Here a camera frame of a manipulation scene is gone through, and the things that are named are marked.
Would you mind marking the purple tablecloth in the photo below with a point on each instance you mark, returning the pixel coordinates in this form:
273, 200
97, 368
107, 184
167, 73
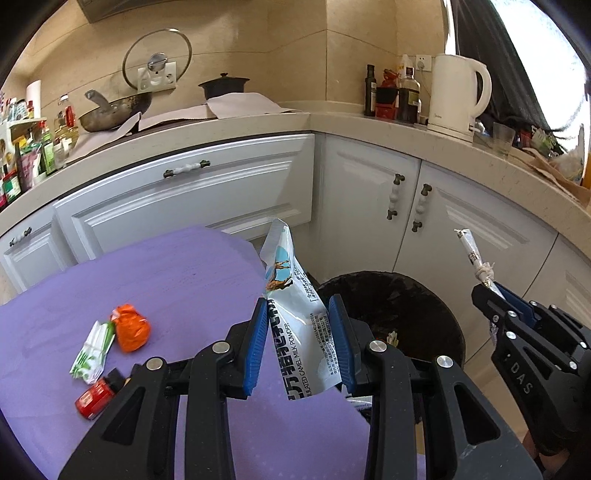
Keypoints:
161, 286

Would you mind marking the dark curtain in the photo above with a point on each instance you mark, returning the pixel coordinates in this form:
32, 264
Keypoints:
498, 55

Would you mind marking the red black condiment jar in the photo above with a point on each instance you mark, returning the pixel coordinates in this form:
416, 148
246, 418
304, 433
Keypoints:
385, 110

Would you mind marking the white plastic bottle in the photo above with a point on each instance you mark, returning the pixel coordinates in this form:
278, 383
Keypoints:
406, 64

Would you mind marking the clear glass cup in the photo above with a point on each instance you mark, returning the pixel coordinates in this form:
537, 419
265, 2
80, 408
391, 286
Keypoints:
503, 138

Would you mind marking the bright window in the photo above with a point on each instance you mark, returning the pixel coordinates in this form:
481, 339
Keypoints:
554, 69

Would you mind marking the glass pot lid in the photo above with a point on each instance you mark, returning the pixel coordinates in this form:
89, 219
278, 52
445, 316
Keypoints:
138, 50

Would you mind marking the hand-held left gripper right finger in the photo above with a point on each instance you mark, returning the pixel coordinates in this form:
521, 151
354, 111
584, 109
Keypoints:
339, 341

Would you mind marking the paper towel roll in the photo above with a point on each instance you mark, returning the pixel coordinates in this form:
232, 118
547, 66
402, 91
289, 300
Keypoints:
33, 97

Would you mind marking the black lined trash bin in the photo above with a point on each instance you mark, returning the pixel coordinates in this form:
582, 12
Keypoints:
415, 314

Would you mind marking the white wall lid holder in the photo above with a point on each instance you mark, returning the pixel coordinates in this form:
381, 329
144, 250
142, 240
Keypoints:
168, 81

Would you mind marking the beige kitchen countertop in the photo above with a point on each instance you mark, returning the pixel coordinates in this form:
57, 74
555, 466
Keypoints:
392, 134

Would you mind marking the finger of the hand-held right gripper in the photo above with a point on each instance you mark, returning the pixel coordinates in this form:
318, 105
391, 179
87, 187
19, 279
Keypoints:
489, 304
519, 304

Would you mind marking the orange wrapper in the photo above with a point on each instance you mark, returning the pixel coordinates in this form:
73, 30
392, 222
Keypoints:
131, 330

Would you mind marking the dark olive oil bottle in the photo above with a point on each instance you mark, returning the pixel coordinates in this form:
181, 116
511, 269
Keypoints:
370, 97

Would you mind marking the white twisted wrapper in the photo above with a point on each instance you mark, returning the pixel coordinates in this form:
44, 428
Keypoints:
471, 251

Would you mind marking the wide white drawer front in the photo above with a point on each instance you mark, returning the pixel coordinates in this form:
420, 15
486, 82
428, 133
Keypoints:
184, 203

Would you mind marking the small red bottle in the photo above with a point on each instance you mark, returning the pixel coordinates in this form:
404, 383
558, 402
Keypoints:
94, 397

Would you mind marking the white electric kettle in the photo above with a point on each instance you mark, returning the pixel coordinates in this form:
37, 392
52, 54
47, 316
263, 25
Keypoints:
452, 97

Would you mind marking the group of condiment bottles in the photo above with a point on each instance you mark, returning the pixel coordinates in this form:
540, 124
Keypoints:
27, 161

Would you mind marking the small white cabinet door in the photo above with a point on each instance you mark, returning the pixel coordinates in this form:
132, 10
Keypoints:
32, 258

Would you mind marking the green white packets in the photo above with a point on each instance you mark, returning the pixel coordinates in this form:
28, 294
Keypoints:
542, 141

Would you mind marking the dark soy sauce bottle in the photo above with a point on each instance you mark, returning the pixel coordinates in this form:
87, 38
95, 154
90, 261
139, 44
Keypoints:
408, 104

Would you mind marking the narrow white cabinet door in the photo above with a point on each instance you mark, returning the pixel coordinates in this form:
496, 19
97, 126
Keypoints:
355, 198

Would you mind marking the large white cabinet door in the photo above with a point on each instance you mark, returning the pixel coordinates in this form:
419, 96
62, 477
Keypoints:
572, 277

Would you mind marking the green white wrapper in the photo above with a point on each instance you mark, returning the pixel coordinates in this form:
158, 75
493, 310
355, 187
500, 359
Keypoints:
92, 353

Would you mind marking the white spice rack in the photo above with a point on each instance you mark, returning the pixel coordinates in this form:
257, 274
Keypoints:
27, 123

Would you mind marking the steel wok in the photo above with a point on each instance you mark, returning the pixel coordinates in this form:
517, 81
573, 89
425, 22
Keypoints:
120, 113

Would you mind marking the white milk powder packet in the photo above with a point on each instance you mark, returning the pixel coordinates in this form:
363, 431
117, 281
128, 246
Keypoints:
300, 323

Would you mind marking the folded white paper sheet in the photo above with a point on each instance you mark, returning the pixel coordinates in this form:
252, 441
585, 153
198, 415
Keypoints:
244, 104

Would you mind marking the white wall socket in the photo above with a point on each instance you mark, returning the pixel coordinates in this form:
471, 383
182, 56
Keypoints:
424, 63

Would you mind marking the flat white paper sheet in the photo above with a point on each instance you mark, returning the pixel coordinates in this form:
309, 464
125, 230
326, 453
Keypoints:
171, 121

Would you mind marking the steel range hood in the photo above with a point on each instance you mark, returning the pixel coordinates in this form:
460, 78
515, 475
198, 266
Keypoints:
106, 7

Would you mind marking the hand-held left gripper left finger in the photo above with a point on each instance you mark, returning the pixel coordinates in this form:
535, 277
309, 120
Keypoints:
258, 346

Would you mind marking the black lidded pot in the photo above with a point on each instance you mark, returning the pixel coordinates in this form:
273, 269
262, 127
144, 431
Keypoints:
221, 87

